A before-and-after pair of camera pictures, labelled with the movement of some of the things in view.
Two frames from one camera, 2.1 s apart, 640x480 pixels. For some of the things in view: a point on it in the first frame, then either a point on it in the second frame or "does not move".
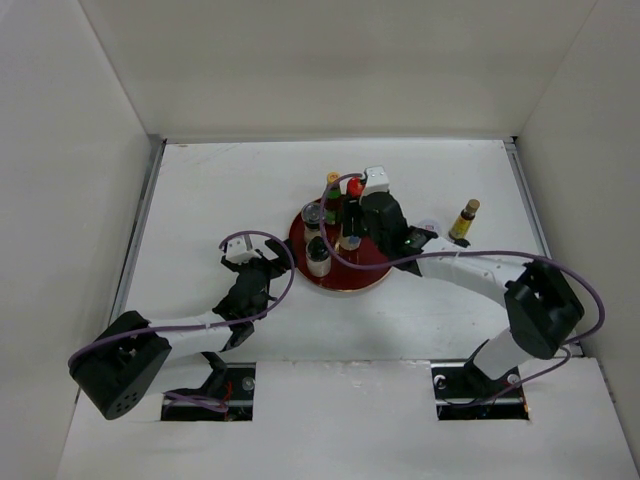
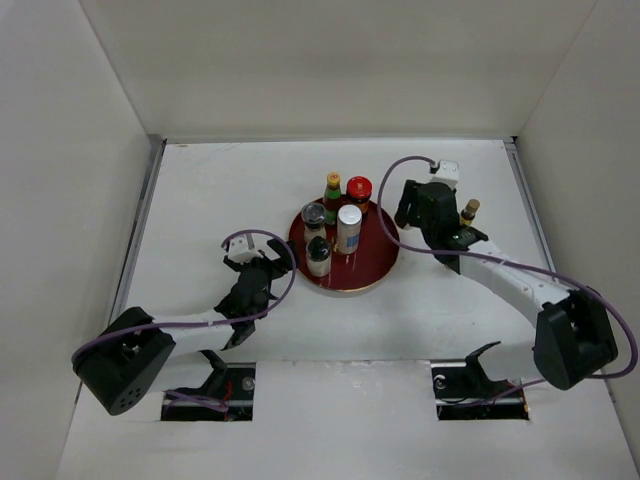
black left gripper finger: x=283 y=261 does not move
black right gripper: x=353 y=207 -> x=411 y=195
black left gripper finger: x=235 y=267 does not move
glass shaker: x=311 y=218 does not move
